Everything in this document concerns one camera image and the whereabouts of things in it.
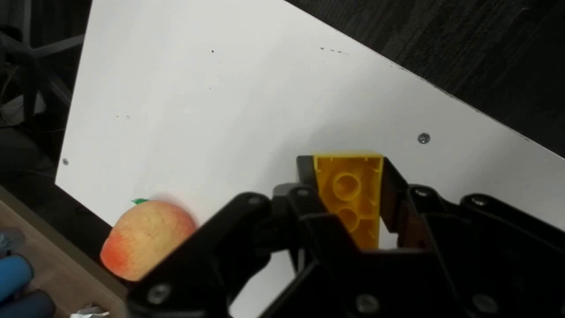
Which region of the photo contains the blue cup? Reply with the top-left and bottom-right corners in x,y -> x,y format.
0,254 -> 54,318

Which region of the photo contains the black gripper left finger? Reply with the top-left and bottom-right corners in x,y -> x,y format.
125,155 -> 358,318

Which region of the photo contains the yellow toy brick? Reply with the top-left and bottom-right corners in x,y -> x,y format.
314,155 -> 383,250

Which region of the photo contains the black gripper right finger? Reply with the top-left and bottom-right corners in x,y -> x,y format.
358,155 -> 565,318

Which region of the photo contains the toy peach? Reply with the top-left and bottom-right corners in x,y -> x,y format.
98,199 -> 195,280

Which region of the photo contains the white shelf table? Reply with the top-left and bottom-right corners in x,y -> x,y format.
52,0 -> 565,318

